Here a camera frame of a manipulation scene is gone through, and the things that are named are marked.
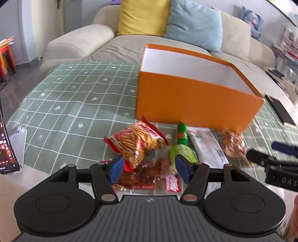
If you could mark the red label chicken leg packet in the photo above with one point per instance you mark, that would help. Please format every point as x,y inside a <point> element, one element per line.
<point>149,178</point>

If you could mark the black notebook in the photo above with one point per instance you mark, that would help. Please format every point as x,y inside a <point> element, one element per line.
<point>279,109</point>

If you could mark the person's right hand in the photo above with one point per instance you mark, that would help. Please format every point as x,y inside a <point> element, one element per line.
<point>294,216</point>

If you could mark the green snack packet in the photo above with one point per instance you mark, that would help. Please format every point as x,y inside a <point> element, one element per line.
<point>184,152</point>

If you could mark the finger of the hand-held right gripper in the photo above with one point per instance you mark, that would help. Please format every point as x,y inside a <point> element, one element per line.
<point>258,157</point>
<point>285,149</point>

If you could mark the green wrapped sausage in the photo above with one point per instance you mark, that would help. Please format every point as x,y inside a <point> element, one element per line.
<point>182,136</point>

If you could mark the small phone on sofa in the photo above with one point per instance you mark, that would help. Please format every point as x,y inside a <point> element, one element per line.
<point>277,72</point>

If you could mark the white clear snack packet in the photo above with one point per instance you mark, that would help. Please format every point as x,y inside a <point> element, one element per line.
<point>207,146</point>

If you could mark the framed wall picture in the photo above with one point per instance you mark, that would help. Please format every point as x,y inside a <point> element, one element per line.
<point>288,10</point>

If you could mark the beige sofa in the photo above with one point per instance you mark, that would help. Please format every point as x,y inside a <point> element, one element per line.
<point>97,37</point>

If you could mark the beige cushion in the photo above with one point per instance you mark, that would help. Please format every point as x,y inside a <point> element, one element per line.
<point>235,37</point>

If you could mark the green checked tablecloth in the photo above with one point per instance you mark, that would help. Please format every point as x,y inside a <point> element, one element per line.
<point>69,104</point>

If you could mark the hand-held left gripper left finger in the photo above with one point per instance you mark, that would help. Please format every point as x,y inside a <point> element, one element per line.
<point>117,168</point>

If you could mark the clear packet of orange snacks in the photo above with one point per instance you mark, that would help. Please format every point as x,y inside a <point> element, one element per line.
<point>232,142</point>

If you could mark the orange cardboard box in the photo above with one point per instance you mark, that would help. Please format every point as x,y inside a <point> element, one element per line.
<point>186,102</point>

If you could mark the red stool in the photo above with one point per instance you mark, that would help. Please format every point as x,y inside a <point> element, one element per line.
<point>7,58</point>

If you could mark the red biscuit stick packet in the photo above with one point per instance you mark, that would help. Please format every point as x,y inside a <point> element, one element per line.
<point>137,142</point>

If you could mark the smartphone with lit screen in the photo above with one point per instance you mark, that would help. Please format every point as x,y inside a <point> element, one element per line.
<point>5,149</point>

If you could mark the yellow cushion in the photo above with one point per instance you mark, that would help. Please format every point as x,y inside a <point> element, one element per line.
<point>142,16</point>

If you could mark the blue patterned cushion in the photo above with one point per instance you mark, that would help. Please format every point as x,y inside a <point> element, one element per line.
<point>252,22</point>

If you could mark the magazine rack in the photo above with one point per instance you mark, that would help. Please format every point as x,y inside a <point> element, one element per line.
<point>287,48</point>

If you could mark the light blue cushion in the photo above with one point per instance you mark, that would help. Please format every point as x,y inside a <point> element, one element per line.
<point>193,25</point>

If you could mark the white phone stand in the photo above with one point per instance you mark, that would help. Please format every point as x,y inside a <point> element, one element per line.
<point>18,144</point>

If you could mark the books on stool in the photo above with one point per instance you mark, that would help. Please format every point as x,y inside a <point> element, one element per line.
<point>7,41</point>

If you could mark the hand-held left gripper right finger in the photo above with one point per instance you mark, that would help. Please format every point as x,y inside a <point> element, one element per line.
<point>181,168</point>

